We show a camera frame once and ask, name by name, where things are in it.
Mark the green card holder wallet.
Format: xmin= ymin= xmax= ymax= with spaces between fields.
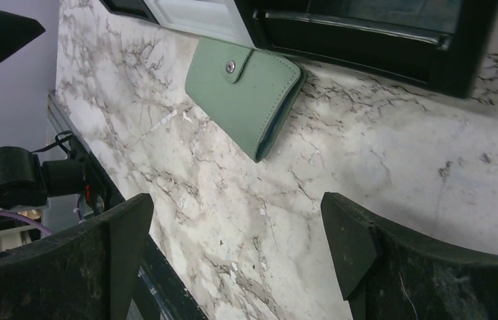
xmin=185 ymin=37 xmax=307 ymax=163

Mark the black tray right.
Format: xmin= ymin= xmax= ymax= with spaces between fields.
xmin=236 ymin=1 xmax=498 ymax=98

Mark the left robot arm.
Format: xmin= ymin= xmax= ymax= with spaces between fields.
xmin=0 ymin=147 xmax=85 ymax=210

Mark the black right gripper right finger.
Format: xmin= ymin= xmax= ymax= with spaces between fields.
xmin=321 ymin=193 xmax=498 ymax=319

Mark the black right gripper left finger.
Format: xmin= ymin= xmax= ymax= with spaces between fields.
xmin=0 ymin=193 xmax=153 ymax=319

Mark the white tray middle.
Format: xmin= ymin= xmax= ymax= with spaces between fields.
xmin=145 ymin=0 xmax=255 ymax=48

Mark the black tray left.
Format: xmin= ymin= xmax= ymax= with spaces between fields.
xmin=99 ymin=0 xmax=159 ymax=24

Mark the black tray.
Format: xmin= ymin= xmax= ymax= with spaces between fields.
xmin=99 ymin=0 xmax=159 ymax=24
xmin=236 ymin=1 xmax=498 ymax=98

